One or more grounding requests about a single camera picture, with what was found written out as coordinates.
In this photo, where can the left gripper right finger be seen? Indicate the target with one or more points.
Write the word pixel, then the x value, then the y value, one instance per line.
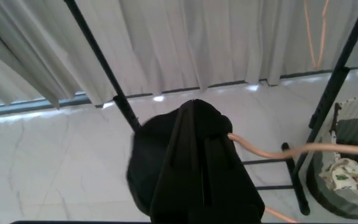
pixel 228 186

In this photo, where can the pink clothes hanger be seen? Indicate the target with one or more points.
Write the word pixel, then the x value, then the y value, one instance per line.
pixel 337 147
pixel 322 34

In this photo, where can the black clothes rack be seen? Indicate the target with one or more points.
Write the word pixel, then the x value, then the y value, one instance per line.
pixel 334 84

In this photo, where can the cream printed garment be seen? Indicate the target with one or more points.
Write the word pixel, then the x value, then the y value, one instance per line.
pixel 343 174

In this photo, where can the black short-sleeved shirt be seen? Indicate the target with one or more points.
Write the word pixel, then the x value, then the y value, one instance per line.
pixel 148 161

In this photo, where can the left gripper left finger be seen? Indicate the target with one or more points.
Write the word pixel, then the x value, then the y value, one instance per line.
pixel 179 180

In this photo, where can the white curtain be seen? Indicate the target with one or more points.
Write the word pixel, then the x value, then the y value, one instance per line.
pixel 197 40

